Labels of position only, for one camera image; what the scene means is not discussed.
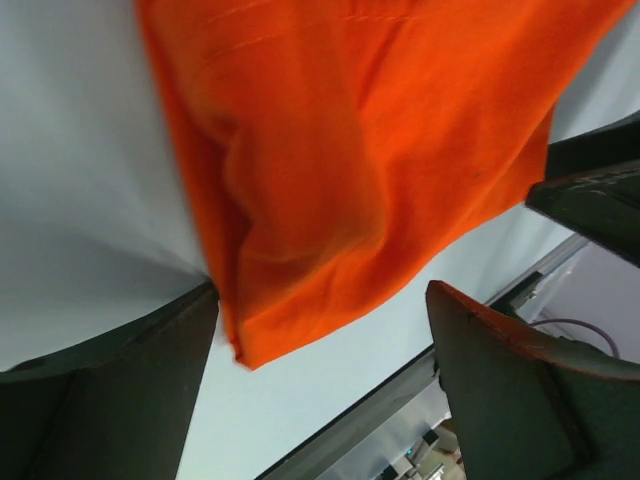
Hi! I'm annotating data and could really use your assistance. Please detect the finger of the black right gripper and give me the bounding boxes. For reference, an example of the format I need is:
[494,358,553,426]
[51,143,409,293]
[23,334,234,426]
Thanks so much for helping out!
[525,160,639,266]

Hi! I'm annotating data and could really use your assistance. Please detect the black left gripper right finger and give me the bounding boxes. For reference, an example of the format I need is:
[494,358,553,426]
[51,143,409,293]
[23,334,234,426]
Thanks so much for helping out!
[426,281,639,479]

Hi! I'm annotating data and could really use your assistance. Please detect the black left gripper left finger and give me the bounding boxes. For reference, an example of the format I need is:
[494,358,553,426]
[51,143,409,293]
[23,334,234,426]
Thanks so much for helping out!
[1,283,219,479]

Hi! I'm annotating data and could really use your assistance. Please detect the orange t shirt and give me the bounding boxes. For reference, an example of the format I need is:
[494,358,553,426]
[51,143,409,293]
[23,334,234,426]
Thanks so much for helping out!
[135,1,632,369]

